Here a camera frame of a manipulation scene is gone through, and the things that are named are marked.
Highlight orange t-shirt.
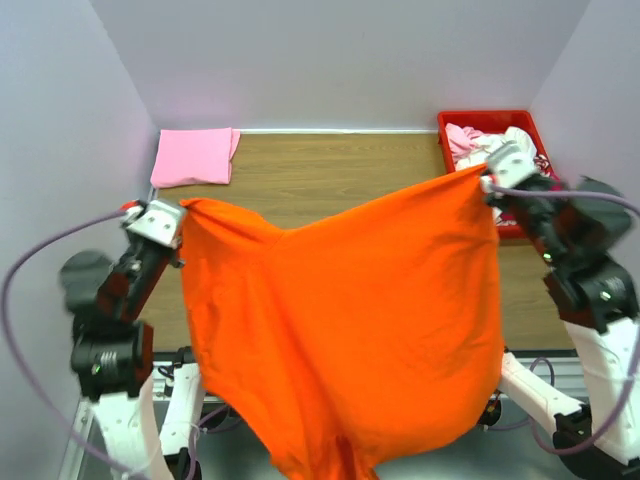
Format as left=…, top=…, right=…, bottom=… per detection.
left=181, top=168, right=504, bottom=479

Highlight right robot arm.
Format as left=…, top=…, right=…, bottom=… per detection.
left=482, top=174, right=639, bottom=479

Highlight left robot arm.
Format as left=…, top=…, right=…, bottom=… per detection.
left=59, top=235, right=204, bottom=479

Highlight folded pink t-shirt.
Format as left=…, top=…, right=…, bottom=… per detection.
left=150, top=128, right=241, bottom=189

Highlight light pink garment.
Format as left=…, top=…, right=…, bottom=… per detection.
left=445, top=123, right=484, bottom=159

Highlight white garment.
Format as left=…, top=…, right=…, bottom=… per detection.
left=454, top=125, right=554, bottom=174

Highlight red plastic bin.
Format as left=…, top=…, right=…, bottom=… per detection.
left=436, top=109, right=556, bottom=240

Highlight magenta garment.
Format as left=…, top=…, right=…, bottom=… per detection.
left=493, top=174, right=564, bottom=226

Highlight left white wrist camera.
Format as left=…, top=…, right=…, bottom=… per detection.
left=121, top=199, right=187, bottom=250

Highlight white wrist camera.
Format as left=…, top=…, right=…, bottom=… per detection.
left=121, top=199, right=187, bottom=250
left=481, top=141, right=538, bottom=193

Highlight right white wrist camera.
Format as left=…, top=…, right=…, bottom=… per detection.
left=481, top=141, right=538, bottom=193

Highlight aluminium rail frame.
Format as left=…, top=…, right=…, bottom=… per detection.
left=57, top=349, right=640, bottom=480

